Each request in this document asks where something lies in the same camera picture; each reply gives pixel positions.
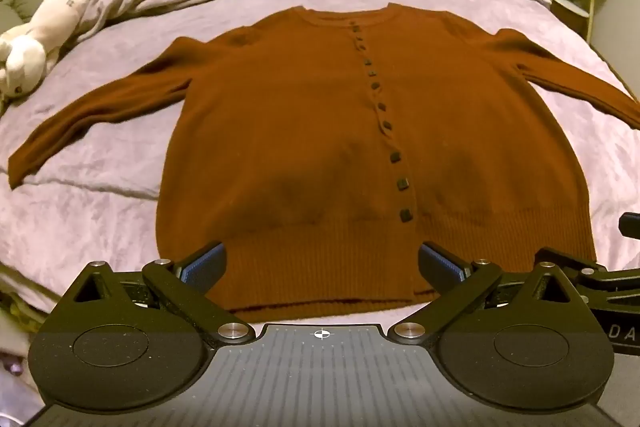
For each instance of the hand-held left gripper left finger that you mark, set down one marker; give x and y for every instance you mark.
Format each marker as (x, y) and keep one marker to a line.
(207, 264)

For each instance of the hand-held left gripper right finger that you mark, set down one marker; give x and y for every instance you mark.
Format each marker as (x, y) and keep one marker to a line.
(442, 264)

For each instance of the bed with lilac sheet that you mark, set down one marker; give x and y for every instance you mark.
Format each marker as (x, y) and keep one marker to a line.
(100, 217)

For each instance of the brown button cardigan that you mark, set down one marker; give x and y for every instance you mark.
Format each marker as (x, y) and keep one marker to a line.
(300, 132)

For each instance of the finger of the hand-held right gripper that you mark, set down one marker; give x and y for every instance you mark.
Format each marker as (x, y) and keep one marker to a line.
(617, 273)
(631, 225)

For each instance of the white plush toy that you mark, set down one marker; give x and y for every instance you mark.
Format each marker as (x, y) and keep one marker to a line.
(60, 7)

